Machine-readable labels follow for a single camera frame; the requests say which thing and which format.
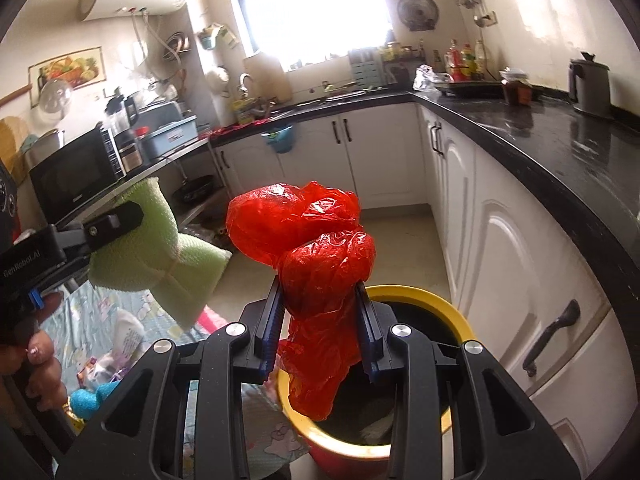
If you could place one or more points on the green cloth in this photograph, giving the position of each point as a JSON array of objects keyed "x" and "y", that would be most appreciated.
[{"x": 145, "y": 250}]

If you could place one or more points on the red-label oil bottle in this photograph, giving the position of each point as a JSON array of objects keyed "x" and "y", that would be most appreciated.
[{"x": 455, "y": 62}]

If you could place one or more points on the bright window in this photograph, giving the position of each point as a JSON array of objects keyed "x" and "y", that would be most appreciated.
[{"x": 310, "y": 5}]

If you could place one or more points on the yellow oil bottle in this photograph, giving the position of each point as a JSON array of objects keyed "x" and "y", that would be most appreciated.
[{"x": 468, "y": 62}]

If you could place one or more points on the black cooktop tray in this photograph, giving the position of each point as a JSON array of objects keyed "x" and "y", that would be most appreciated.
[{"x": 470, "y": 90}]

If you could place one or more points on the brown glass jar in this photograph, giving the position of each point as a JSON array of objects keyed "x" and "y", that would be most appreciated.
[{"x": 516, "y": 87}]

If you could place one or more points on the red plastic bag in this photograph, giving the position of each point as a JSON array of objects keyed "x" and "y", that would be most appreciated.
[{"x": 310, "y": 260}]

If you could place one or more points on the person's left hand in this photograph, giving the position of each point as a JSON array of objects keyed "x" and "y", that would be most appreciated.
[{"x": 45, "y": 360}]

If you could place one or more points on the glass pot lid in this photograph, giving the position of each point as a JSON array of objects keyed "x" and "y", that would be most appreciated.
[{"x": 54, "y": 100}]

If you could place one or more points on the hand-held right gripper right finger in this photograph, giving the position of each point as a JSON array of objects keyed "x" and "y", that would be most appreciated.
[{"x": 368, "y": 332}]

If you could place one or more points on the beige cutting board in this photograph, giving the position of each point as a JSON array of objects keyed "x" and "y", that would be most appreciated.
[{"x": 267, "y": 77}]

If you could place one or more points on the steel pot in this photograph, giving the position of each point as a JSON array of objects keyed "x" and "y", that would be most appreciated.
[{"x": 45, "y": 142}]

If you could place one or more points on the black blender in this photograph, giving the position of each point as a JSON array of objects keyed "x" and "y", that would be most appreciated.
[{"x": 125, "y": 130}]

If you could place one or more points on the grey kettle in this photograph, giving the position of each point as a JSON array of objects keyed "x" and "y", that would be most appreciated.
[{"x": 590, "y": 87}]

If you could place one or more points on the sink faucet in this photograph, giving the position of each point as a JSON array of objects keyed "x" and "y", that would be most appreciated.
[{"x": 245, "y": 82}]

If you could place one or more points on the blue dish box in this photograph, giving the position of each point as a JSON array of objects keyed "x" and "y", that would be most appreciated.
[{"x": 170, "y": 135}]

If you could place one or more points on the yellow-rimmed waste bin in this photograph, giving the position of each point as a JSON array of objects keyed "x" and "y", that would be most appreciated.
[{"x": 430, "y": 300}]

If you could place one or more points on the printed cartoon blanket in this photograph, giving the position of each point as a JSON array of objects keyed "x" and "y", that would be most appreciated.
[{"x": 85, "y": 315}]

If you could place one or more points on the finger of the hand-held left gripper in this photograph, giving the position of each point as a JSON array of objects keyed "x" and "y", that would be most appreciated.
[
  {"x": 62, "y": 285},
  {"x": 105, "y": 225}
]

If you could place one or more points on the white orange-print plastic bag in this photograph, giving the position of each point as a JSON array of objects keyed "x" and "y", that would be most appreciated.
[{"x": 127, "y": 335}]

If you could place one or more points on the white cabinet under sink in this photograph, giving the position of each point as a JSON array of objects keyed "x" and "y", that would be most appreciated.
[{"x": 380, "y": 155}]

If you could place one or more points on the black microwave oven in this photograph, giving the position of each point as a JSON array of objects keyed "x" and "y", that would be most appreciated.
[{"x": 70, "y": 180}]

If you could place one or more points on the round wall fan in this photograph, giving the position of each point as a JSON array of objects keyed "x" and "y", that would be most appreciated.
[{"x": 417, "y": 10}]

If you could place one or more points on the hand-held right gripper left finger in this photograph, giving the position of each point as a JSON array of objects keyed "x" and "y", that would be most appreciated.
[{"x": 272, "y": 320}]

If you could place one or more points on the black frying pan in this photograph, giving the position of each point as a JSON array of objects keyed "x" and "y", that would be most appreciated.
[{"x": 192, "y": 190}]

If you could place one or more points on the metal shelf rack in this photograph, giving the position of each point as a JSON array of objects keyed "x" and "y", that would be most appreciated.
[{"x": 165, "y": 160}]

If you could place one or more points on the clear oil bottle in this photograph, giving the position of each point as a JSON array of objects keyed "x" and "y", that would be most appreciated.
[{"x": 481, "y": 60}]

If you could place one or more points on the teal knife block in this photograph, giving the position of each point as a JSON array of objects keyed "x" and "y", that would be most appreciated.
[{"x": 367, "y": 66}]

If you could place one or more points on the blue hanging bin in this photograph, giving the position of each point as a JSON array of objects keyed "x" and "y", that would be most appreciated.
[{"x": 279, "y": 141}]

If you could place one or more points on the clear plastic bag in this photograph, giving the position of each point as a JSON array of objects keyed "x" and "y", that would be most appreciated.
[{"x": 427, "y": 79}]

